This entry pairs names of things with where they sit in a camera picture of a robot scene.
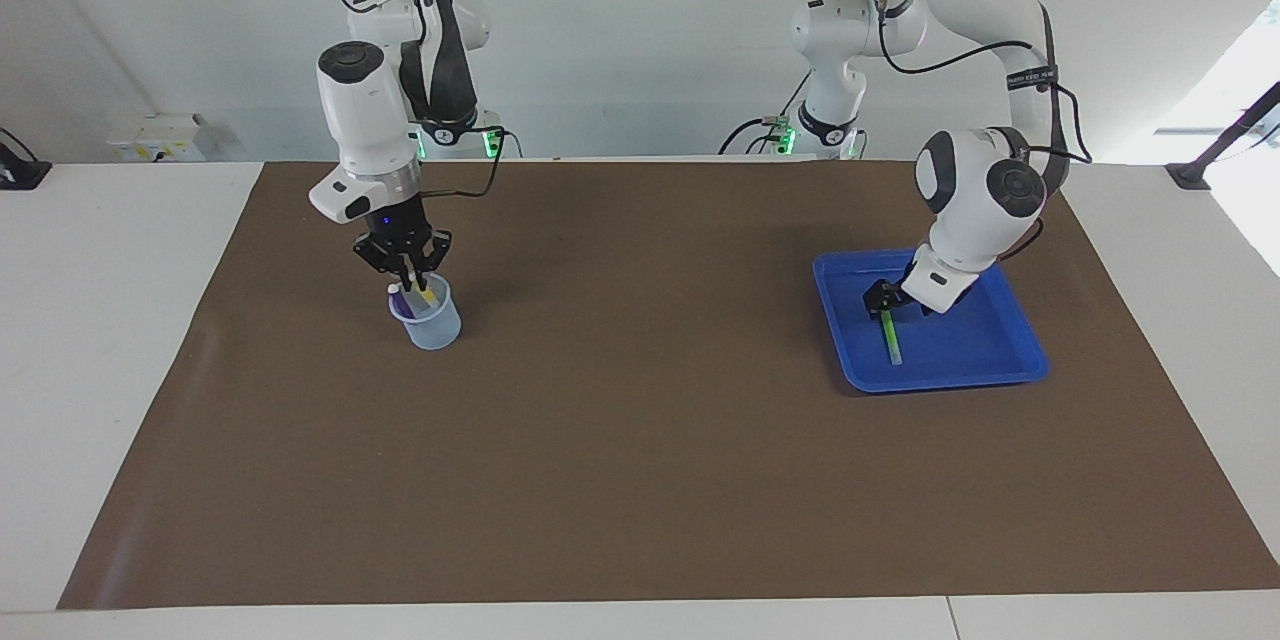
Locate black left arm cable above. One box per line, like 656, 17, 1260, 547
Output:
855, 0, 1093, 166

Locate blue plastic tray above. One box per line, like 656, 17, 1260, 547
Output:
812, 246, 1051, 394

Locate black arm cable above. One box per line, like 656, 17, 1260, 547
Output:
855, 0, 1093, 166
415, 125, 506, 201

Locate white wall socket box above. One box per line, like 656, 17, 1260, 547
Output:
108, 115, 206, 163

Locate black table clamp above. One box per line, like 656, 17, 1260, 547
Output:
0, 128, 53, 191

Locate black left base cables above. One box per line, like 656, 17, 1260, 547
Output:
718, 75, 816, 157

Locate translucent plastic cup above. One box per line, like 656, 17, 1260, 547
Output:
388, 272, 463, 352

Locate black stand with base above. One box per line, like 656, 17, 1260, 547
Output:
1165, 80, 1280, 191

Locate brown table mat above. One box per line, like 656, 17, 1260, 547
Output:
57, 158, 1280, 611

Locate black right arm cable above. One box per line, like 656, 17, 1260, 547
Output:
415, 125, 506, 201

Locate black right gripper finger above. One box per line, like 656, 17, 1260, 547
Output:
352, 235, 413, 293
410, 232, 453, 297

